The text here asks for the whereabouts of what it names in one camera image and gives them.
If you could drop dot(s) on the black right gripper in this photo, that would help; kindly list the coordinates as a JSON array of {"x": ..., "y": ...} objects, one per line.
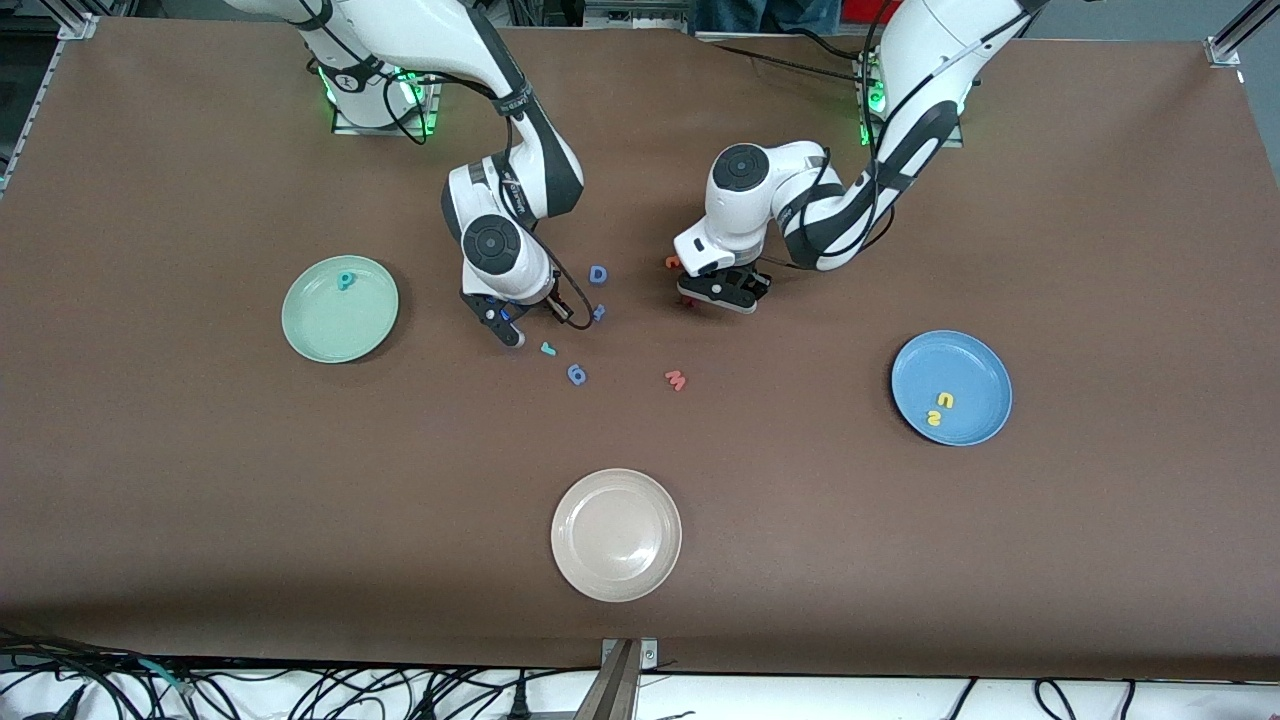
[{"x": 512, "y": 311}]

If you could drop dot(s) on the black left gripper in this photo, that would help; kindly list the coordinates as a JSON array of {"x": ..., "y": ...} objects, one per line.
[{"x": 751, "y": 281}]

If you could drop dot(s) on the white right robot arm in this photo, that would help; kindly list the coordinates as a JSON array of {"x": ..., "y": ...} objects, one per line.
[{"x": 500, "y": 240}]

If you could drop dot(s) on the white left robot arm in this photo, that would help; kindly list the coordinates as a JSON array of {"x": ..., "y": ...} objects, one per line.
[{"x": 745, "y": 200}]

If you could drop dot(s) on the blue foam letter g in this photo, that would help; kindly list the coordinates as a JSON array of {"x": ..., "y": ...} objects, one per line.
[{"x": 577, "y": 375}]

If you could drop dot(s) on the pink foam letter w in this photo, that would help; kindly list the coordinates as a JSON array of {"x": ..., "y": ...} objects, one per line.
[{"x": 676, "y": 380}]

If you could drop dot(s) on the pale green plate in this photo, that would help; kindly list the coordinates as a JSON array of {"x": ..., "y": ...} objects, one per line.
[{"x": 340, "y": 320}]

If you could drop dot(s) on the beige plate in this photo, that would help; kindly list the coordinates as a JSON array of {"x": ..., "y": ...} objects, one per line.
[{"x": 616, "y": 535}]

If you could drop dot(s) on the blue plate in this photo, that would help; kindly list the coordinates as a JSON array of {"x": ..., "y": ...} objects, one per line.
[{"x": 965, "y": 370}]

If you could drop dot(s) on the person in blue jeans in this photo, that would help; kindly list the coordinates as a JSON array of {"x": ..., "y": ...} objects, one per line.
[{"x": 760, "y": 12}]

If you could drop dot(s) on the red box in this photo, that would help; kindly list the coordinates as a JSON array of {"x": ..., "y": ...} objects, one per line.
[{"x": 865, "y": 10}]

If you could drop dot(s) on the aluminium table leg profile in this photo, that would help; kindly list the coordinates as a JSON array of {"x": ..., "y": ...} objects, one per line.
[{"x": 612, "y": 690}]

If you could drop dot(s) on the black power plug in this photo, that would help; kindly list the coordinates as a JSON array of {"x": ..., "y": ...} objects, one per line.
[{"x": 520, "y": 700}]

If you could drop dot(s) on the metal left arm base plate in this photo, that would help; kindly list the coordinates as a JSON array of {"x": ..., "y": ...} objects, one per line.
[{"x": 866, "y": 140}]

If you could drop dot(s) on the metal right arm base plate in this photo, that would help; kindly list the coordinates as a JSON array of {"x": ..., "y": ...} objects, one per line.
[{"x": 395, "y": 131}]

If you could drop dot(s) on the metal table edge bracket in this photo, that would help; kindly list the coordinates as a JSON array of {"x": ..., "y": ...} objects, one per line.
[{"x": 648, "y": 652}]

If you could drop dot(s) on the aluminium frame profile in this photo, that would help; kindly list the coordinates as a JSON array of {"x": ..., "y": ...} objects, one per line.
[
  {"x": 1235, "y": 35},
  {"x": 78, "y": 25}
]

